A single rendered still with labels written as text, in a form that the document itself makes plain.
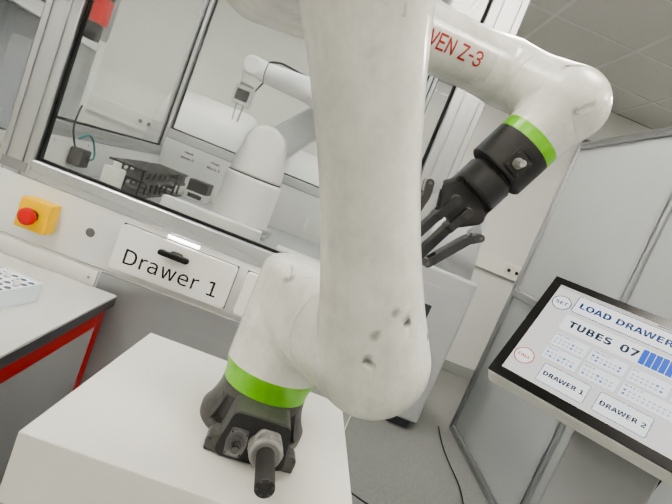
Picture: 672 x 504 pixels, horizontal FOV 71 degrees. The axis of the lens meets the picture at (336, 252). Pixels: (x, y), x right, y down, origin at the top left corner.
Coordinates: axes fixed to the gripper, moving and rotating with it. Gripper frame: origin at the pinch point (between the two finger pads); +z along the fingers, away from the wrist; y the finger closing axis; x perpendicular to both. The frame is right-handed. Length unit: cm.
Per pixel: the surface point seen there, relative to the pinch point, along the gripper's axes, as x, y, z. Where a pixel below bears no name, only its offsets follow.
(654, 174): 148, 94, -109
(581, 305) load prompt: 30, 45, -23
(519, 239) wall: 358, 165, -82
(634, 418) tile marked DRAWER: 7, 54, -13
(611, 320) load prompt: 25, 49, -25
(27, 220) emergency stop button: 36, -55, 53
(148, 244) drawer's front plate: 41, -33, 40
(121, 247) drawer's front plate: 41, -37, 45
